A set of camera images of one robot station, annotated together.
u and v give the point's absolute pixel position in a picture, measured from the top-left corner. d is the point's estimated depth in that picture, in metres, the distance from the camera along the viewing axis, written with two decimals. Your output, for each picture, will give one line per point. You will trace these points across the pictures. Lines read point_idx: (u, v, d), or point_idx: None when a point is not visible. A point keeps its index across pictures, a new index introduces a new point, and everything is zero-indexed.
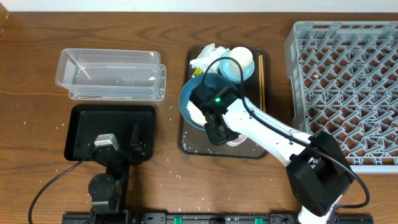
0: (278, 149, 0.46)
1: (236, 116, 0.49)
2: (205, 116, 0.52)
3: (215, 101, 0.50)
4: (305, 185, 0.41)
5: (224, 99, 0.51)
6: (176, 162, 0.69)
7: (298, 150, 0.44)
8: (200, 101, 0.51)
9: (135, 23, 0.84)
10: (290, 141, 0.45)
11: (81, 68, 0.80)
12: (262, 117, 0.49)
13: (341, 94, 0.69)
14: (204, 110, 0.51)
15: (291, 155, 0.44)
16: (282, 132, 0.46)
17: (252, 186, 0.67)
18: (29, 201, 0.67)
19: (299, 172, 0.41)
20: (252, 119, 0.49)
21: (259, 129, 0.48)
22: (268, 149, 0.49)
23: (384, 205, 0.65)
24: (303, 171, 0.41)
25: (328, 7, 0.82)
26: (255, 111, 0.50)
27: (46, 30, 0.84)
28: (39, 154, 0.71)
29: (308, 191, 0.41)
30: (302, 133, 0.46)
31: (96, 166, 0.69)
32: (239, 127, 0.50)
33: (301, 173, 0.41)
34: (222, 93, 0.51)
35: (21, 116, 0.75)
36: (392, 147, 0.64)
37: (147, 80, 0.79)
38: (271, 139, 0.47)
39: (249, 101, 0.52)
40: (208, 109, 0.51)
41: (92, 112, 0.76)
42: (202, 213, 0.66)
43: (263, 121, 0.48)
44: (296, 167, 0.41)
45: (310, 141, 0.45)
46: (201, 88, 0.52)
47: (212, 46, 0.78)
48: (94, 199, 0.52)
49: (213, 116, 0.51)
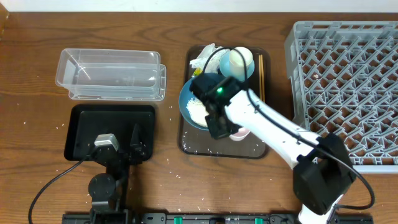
0: (285, 149, 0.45)
1: (239, 107, 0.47)
2: (205, 106, 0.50)
3: (217, 91, 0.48)
4: (311, 187, 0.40)
5: (226, 89, 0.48)
6: (176, 162, 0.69)
7: (307, 150, 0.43)
8: (201, 92, 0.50)
9: (135, 23, 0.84)
10: (297, 141, 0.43)
11: (81, 68, 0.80)
12: (268, 113, 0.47)
13: (341, 94, 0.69)
14: (205, 100, 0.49)
15: (298, 155, 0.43)
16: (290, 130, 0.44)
17: (252, 186, 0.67)
18: (28, 201, 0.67)
19: (306, 173, 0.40)
20: (257, 113, 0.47)
21: (263, 126, 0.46)
22: (273, 147, 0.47)
23: (384, 205, 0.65)
24: (311, 173, 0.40)
25: (328, 7, 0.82)
26: (261, 105, 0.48)
27: (46, 30, 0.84)
28: (38, 154, 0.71)
29: (313, 193, 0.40)
30: (311, 133, 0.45)
31: (96, 166, 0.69)
32: (242, 122, 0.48)
33: (309, 176, 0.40)
34: (224, 83, 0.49)
35: (21, 116, 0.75)
36: (392, 147, 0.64)
37: (147, 80, 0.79)
38: (277, 138, 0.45)
39: (254, 94, 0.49)
40: (209, 98, 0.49)
41: (92, 112, 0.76)
42: (202, 213, 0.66)
43: (270, 117, 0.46)
44: (304, 168, 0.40)
45: (318, 142, 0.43)
46: (201, 79, 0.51)
47: (212, 46, 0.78)
48: (94, 199, 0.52)
49: (214, 106, 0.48)
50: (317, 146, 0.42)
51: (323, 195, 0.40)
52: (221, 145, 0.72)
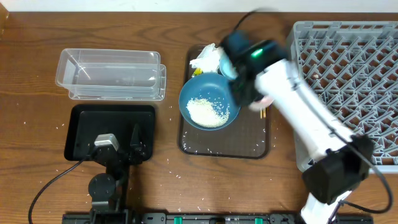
0: (314, 137, 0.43)
1: (277, 79, 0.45)
2: (237, 67, 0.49)
3: (254, 55, 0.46)
4: (331, 183, 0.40)
5: (263, 55, 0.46)
6: (176, 163, 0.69)
7: (337, 145, 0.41)
8: (236, 55, 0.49)
9: (135, 23, 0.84)
10: (330, 134, 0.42)
11: (81, 68, 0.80)
12: (306, 95, 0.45)
13: (341, 94, 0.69)
14: (238, 61, 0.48)
15: (328, 149, 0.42)
16: (324, 121, 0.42)
17: (252, 186, 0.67)
18: (29, 201, 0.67)
19: (331, 168, 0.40)
20: (294, 92, 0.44)
21: (298, 106, 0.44)
22: (302, 130, 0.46)
23: (384, 205, 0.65)
24: (336, 169, 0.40)
25: (329, 7, 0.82)
26: (300, 84, 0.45)
27: (46, 30, 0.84)
28: (39, 154, 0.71)
29: (328, 188, 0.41)
30: (344, 130, 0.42)
31: (96, 166, 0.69)
32: (275, 96, 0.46)
33: (333, 170, 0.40)
34: (263, 50, 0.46)
35: (21, 116, 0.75)
36: (392, 147, 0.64)
37: (147, 80, 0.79)
38: (310, 125, 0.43)
39: (293, 68, 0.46)
40: (242, 60, 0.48)
41: (92, 112, 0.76)
42: (202, 213, 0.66)
43: (306, 99, 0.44)
44: (331, 162, 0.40)
45: (351, 140, 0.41)
46: (236, 40, 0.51)
47: (212, 46, 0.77)
48: (93, 199, 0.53)
49: (247, 68, 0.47)
50: (349, 144, 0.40)
51: (337, 192, 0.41)
52: (221, 145, 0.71)
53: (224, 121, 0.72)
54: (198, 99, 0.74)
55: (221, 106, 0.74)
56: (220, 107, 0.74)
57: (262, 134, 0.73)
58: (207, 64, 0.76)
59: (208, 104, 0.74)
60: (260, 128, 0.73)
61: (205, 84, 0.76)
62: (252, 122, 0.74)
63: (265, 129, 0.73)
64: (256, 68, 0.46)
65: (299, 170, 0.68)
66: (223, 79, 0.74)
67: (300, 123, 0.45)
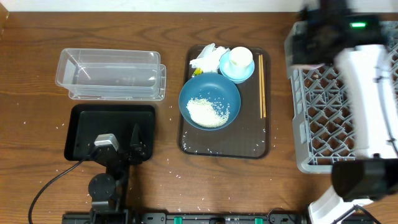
0: (370, 135, 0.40)
1: (363, 55, 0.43)
2: (320, 28, 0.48)
3: (361, 25, 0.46)
4: (360, 183, 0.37)
5: (368, 27, 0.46)
6: (176, 162, 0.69)
7: (388, 154, 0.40)
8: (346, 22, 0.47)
9: (135, 23, 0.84)
10: (389, 139, 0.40)
11: (81, 68, 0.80)
12: (386, 91, 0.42)
13: (341, 94, 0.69)
14: (329, 23, 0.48)
15: (376, 153, 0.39)
16: (389, 126, 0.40)
17: (252, 186, 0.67)
18: (29, 201, 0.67)
19: (369, 172, 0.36)
20: (376, 84, 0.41)
21: (373, 98, 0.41)
22: (357, 123, 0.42)
23: (384, 205, 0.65)
24: (375, 175, 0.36)
25: None
26: (386, 76, 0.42)
27: (46, 30, 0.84)
28: (39, 154, 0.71)
29: (354, 185, 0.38)
30: None
31: (96, 166, 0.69)
32: (351, 71, 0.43)
33: (371, 175, 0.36)
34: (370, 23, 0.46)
35: (21, 116, 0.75)
36: None
37: (147, 80, 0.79)
38: (375, 122, 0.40)
39: (385, 55, 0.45)
40: (339, 24, 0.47)
41: (92, 112, 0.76)
42: (202, 213, 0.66)
43: (384, 95, 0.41)
44: (373, 167, 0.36)
45: None
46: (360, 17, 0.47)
47: (212, 46, 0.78)
48: (93, 199, 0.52)
49: (339, 34, 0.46)
50: None
51: (360, 193, 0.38)
52: (221, 145, 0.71)
53: (224, 121, 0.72)
54: (198, 99, 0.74)
55: (221, 106, 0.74)
56: (220, 107, 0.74)
57: (262, 134, 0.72)
58: (206, 64, 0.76)
59: (208, 104, 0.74)
60: (260, 128, 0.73)
61: (205, 84, 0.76)
62: (252, 122, 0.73)
63: (265, 129, 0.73)
64: (351, 35, 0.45)
65: (299, 170, 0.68)
66: (222, 79, 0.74)
67: (363, 115, 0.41)
